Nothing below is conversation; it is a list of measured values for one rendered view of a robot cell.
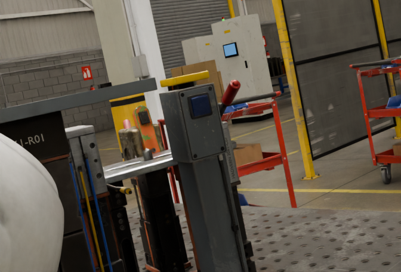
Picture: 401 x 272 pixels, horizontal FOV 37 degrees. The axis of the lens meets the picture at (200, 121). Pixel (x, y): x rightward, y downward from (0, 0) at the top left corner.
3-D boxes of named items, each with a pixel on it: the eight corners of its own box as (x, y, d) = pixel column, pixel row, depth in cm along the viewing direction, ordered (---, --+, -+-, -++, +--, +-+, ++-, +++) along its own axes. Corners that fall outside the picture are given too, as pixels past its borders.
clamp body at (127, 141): (173, 257, 158) (145, 122, 155) (199, 268, 145) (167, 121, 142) (136, 270, 153) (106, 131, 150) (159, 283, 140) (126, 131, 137)
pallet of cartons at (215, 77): (236, 110, 1499) (225, 57, 1488) (215, 117, 1442) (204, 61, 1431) (201, 115, 1583) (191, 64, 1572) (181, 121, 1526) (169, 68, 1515)
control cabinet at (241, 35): (230, 124, 1187) (204, 1, 1167) (247, 119, 1224) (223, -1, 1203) (260, 121, 1129) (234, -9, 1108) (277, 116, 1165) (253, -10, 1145)
